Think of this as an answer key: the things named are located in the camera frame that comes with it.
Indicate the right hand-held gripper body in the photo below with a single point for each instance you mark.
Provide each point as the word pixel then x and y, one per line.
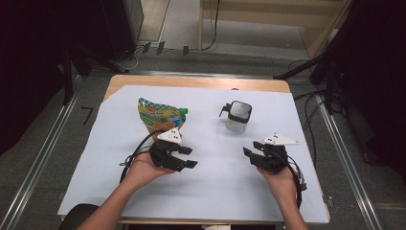
pixel 273 159

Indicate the person's left hand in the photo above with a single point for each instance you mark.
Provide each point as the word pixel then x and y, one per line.
pixel 143 171

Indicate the black metal stand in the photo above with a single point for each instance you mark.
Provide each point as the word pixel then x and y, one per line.
pixel 67 76
pixel 328 86

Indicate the yellow refill pouch green cap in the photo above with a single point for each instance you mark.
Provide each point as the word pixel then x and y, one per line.
pixel 156 116

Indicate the black cabinet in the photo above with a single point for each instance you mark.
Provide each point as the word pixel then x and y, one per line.
pixel 118 28

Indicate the person's right hand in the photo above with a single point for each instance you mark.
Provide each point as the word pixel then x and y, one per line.
pixel 282 185

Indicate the wooden table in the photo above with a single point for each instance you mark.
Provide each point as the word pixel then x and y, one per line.
pixel 198 82

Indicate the white table sheet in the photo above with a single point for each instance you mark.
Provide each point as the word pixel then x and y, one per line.
pixel 217 179

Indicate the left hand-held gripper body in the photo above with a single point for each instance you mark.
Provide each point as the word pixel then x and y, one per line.
pixel 161 155

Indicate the clear jar with black lid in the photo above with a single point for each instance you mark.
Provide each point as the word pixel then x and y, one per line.
pixel 238 115

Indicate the dark curtain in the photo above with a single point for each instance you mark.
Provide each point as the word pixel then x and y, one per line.
pixel 379 80
pixel 25 64

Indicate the small black floor block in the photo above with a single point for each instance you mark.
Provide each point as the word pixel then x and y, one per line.
pixel 146 47
pixel 185 50
pixel 160 47

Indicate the long aluminium floor rail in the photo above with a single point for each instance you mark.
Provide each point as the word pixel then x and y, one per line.
pixel 348 166
pixel 41 153

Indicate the light wooden frame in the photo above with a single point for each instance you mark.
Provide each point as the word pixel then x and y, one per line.
pixel 255 9

